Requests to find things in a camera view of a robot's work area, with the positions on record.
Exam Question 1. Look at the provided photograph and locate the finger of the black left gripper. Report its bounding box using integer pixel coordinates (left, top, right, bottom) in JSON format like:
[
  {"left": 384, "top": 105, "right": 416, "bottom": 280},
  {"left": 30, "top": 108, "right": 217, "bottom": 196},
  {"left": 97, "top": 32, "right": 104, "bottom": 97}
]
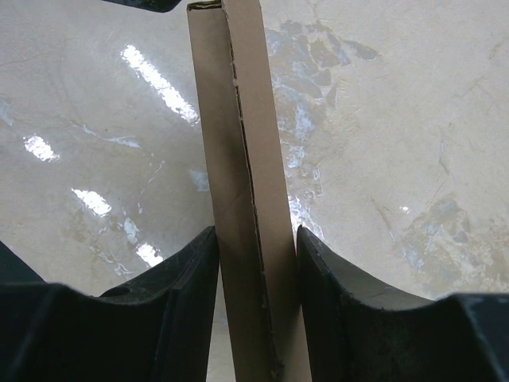
[{"left": 104, "top": 0, "right": 181, "bottom": 13}]

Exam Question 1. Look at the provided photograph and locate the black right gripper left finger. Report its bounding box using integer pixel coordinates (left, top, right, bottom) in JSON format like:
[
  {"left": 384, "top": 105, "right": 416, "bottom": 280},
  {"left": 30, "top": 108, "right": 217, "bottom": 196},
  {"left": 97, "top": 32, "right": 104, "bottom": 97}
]
[{"left": 1, "top": 227, "right": 219, "bottom": 381}]

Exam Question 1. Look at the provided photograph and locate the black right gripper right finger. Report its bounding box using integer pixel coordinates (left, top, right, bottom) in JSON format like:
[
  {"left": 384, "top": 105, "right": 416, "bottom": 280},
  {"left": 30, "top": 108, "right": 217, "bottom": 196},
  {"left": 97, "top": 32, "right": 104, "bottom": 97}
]
[{"left": 297, "top": 227, "right": 508, "bottom": 381}]

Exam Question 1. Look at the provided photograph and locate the brown cardboard box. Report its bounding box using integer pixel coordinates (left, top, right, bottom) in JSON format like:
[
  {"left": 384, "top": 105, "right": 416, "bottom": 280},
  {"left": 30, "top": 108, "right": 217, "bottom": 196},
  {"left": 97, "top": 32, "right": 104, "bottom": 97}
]
[{"left": 187, "top": 1, "right": 311, "bottom": 381}]

